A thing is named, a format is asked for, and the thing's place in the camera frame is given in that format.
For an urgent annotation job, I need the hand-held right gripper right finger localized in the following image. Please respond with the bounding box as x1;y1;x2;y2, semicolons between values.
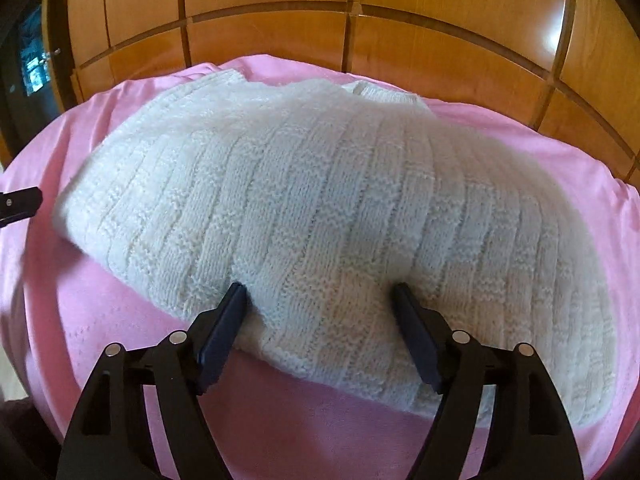
392;282;585;480

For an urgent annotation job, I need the wooden wardrobe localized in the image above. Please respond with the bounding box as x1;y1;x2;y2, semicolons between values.
40;0;640;186

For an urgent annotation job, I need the pink bed sheet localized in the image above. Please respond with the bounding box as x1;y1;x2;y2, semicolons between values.
0;52;640;480

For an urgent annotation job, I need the dark doorway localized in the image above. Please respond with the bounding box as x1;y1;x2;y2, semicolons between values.
0;0;63;161

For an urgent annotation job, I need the white knit sweater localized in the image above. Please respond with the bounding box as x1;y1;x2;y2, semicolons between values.
52;71;623;431

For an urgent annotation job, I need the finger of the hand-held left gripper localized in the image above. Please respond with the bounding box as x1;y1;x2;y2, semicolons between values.
0;186;44;229

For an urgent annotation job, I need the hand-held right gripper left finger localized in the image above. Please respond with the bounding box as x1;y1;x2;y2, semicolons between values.
56;282;248;480

